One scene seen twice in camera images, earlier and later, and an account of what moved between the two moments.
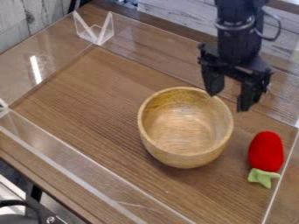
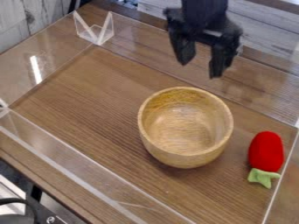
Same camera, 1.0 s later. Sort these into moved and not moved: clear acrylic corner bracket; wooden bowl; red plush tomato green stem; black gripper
Moved: black gripper
Not moved: red plush tomato green stem; clear acrylic corner bracket; wooden bowl
